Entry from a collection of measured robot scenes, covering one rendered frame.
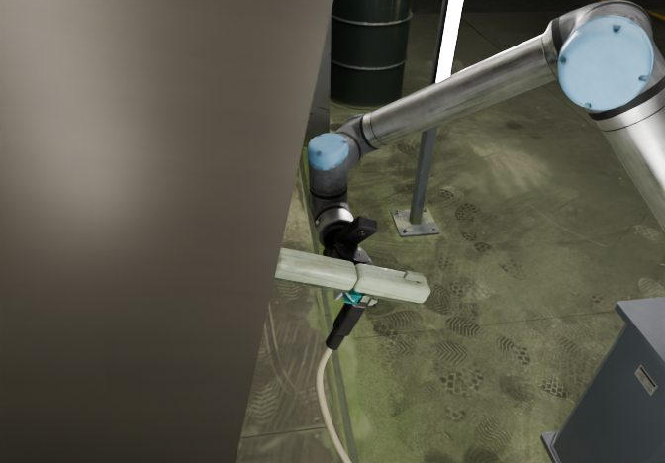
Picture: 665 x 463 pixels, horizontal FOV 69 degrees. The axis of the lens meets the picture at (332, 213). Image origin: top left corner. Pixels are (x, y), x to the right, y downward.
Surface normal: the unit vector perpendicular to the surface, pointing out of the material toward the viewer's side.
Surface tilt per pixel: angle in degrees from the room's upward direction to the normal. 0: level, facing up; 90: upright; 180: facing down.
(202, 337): 89
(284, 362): 0
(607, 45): 85
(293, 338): 0
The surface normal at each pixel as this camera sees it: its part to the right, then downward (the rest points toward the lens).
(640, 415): -0.99, 0.07
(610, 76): -0.55, 0.42
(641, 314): 0.02, -0.79
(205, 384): 0.16, 0.60
